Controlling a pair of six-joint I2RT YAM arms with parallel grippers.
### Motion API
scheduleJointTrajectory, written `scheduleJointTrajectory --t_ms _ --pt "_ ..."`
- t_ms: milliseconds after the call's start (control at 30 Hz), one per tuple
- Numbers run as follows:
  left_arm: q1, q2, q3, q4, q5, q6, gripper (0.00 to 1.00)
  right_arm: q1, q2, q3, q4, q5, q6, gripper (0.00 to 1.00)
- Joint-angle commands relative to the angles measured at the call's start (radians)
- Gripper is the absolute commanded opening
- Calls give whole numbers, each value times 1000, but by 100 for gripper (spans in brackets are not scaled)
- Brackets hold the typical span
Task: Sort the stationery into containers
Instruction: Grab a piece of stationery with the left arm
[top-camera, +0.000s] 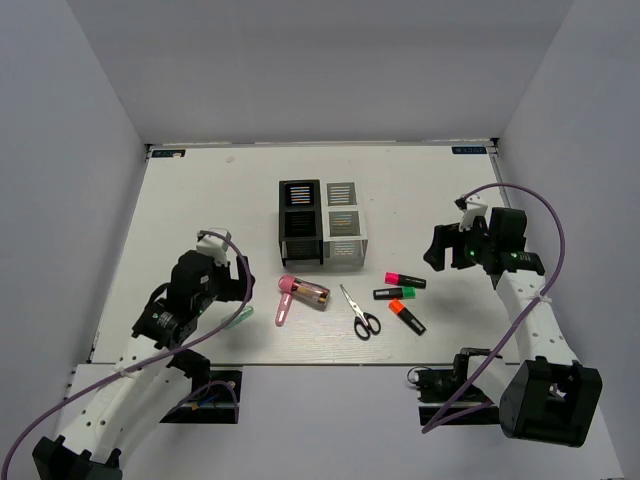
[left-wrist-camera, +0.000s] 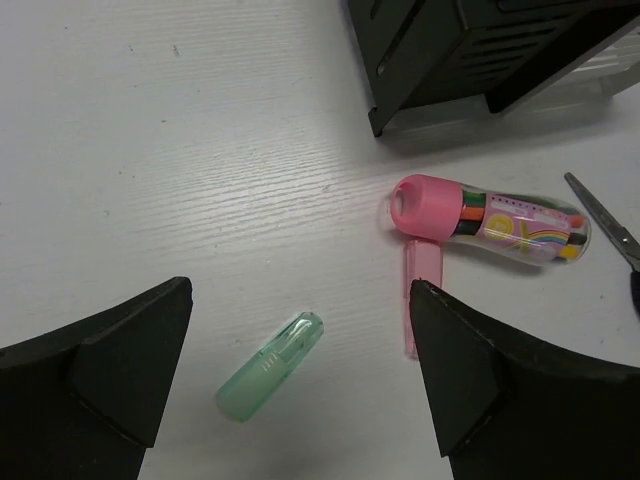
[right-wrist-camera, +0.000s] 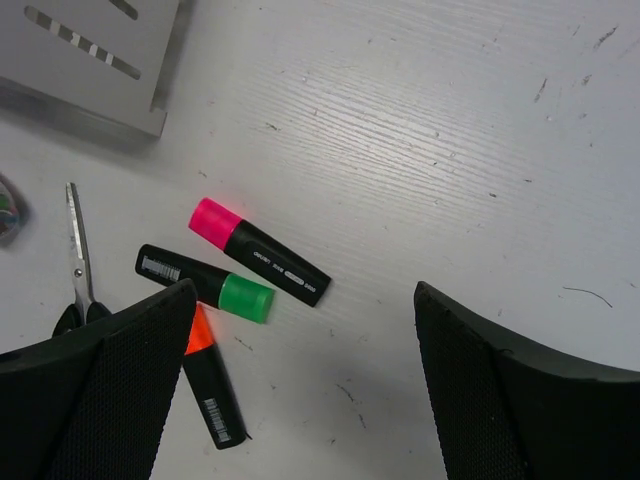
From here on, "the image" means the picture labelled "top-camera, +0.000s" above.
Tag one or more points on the white slotted organizer container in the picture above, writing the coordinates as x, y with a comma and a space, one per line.
345, 238

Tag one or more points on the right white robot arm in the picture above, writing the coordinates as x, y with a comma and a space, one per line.
550, 397

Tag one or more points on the blue table label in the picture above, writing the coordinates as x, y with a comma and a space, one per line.
468, 150
168, 153

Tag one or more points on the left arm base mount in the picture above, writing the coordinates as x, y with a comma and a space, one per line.
215, 400

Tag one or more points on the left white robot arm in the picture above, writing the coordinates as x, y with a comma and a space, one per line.
157, 373

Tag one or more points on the orange highlighter marker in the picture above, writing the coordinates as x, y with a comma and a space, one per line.
407, 317

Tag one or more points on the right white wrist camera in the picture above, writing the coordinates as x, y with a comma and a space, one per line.
471, 206

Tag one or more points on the crayon bottle with pink cap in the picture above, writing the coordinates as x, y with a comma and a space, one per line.
308, 292

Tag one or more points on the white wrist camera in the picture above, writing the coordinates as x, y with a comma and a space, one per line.
471, 206
213, 246

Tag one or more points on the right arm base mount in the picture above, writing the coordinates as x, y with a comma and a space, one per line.
435, 385

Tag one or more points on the black slotted organizer container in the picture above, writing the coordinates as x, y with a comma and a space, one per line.
300, 227

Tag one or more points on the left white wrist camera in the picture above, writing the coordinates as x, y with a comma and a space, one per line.
213, 246

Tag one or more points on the green highlighter marker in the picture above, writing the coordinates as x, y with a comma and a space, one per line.
394, 293

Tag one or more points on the black handled scissors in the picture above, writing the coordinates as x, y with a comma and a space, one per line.
366, 325

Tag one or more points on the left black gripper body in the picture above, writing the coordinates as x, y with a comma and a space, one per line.
223, 287

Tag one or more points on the right blue table label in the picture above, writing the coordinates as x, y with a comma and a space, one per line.
468, 150

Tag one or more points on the pink highlighter marker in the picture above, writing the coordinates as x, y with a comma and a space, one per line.
402, 280

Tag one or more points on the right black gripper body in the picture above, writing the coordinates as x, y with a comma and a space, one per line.
469, 246

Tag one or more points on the left blue table label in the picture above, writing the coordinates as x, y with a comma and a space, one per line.
168, 153

